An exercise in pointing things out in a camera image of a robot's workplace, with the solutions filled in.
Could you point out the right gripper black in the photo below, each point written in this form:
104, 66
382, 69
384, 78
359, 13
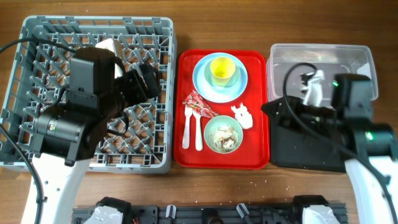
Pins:
282, 112

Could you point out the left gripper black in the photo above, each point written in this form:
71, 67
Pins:
138, 94

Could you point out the white tissue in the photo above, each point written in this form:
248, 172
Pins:
242, 116

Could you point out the white plastic fork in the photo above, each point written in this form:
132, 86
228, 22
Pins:
186, 134

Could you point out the red snack wrapper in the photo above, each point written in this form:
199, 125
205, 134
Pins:
199, 105

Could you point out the rice food leftovers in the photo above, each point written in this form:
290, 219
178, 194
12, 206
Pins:
223, 139

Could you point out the white plastic spoon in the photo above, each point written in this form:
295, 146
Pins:
198, 134

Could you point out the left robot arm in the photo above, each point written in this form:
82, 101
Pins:
66, 134

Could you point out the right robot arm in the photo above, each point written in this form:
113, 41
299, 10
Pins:
341, 138

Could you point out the black waste tray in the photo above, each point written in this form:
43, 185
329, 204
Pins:
293, 147

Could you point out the grey dishwasher rack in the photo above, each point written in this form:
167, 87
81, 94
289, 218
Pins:
41, 69

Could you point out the clear plastic bin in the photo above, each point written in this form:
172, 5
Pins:
330, 58

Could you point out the red plastic tray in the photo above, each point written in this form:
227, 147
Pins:
254, 151

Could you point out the light blue plate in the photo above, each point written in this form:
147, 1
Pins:
211, 94

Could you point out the yellow plastic cup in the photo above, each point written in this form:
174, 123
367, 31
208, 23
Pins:
222, 69

